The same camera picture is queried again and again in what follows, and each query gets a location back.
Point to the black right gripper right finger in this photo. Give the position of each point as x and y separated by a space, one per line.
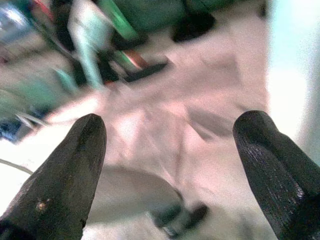
275 170

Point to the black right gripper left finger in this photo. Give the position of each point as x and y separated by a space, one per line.
62 180

